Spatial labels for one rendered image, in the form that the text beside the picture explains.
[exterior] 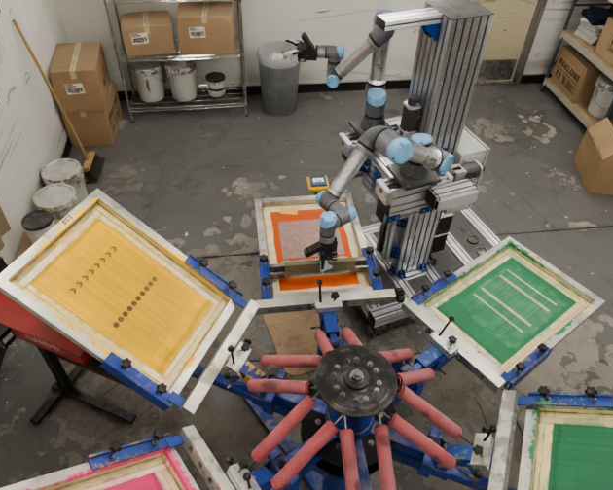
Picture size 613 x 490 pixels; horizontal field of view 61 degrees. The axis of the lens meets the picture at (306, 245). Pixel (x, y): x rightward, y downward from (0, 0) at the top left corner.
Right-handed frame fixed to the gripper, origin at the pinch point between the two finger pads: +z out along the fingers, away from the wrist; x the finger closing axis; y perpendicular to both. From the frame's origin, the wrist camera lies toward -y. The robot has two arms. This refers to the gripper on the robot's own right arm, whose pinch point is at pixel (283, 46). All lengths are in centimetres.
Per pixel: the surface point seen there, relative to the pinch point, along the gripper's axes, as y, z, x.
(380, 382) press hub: 10, -54, -197
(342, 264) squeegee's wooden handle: 44, -41, -122
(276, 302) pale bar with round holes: 44, -10, -146
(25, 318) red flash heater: 34, 99, -168
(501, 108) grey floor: 200, -223, 223
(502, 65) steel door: 188, -231, 288
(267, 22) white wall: 120, 41, 237
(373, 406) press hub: 9, -51, -207
